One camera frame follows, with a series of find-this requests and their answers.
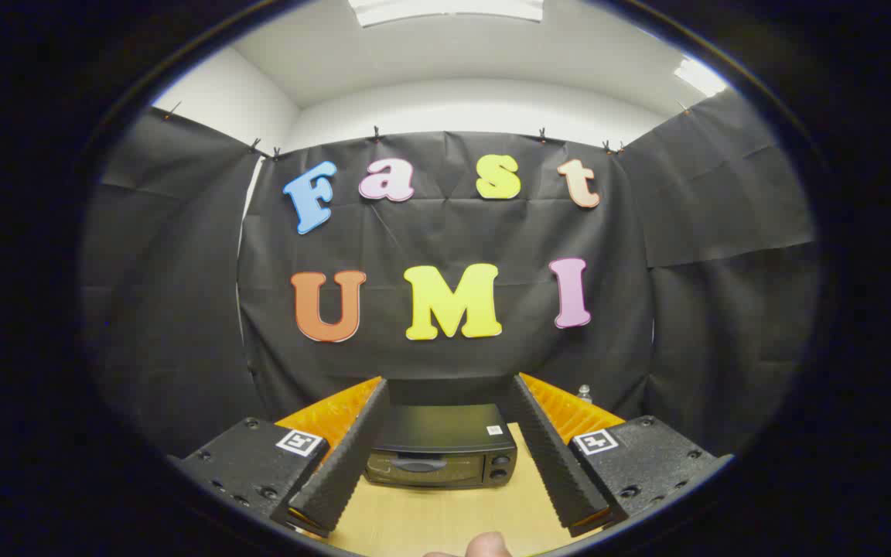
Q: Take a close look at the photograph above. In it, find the black toaster oven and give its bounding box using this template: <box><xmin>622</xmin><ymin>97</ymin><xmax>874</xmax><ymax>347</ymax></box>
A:
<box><xmin>363</xmin><ymin>404</ymin><xmax>518</xmax><ymax>488</ymax></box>

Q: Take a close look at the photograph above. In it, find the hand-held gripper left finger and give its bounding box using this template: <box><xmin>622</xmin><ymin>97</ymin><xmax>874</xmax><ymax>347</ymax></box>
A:
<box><xmin>169</xmin><ymin>377</ymin><xmax>390</xmax><ymax>538</ymax></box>

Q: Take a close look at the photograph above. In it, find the black backdrop cloth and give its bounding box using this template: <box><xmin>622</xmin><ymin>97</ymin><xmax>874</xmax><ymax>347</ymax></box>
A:
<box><xmin>80</xmin><ymin>89</ymin><xmax>821</xmax><ymax>457</ymax></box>

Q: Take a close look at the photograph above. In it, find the small ceiling light panel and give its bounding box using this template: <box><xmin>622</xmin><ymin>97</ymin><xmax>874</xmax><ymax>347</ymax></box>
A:
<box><xmin>674</xmin><ymin>58</ymin><xmax>727</xmax><ymax>97</ymax></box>

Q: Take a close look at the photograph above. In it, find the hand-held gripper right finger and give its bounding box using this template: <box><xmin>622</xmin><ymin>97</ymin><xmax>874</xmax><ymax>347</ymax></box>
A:
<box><xmin>504</xmin><ymin>373</ymin><xmax>732</xmax><ymax>538</ymax></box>

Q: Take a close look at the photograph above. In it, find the long ceiling light panel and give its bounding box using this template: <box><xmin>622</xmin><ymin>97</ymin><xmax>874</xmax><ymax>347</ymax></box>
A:
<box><xmin>349</xmin><ymin>0</ymin><xmax>545</xmax><ymax>28</ymax></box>

